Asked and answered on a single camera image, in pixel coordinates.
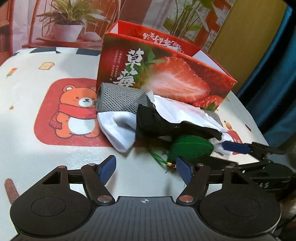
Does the white cloth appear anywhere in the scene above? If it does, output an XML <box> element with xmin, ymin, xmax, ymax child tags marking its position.
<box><xmin>97</xmin><ymin>111</ymin><xmax>137</xmax><ymax>153</ymax></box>

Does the white foil pouch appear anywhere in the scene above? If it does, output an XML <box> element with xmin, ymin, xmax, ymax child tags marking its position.
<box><xmin>147</xmin><ymin>91</ymin><xmax>233</xmax><ymax>156</ymax></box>

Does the black touchscreen glove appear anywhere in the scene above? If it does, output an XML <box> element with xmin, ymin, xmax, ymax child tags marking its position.
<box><xmin>135</xmin><ymin>104</ymin><xmax>222</xmax><ymax>141</ymax></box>

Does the grey knitted cloth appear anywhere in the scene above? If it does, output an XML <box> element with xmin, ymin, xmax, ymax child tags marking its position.
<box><xmin>96</xmin><ymin>82</ymin><xmax>224</xmax><ymax>128</ymax></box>

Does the printed living room backdrop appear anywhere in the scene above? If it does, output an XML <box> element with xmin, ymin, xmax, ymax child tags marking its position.
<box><xmin>1</xmin><ymin>1</ymin><xmax>234</xmax><ymax>62</ymax></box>

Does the teal curtain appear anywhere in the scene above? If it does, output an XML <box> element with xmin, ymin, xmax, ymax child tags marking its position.
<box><xmin>236</xmin><ymin>2</ymin><xmax>295</xmax><ymax>147</ymax></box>

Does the red strawberry cardboard box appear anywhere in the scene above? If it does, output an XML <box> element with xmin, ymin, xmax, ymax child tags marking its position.
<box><xmin>96</xmin><ymin>21</ymin><xmax>236</xmax><ymax>111</ymax></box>

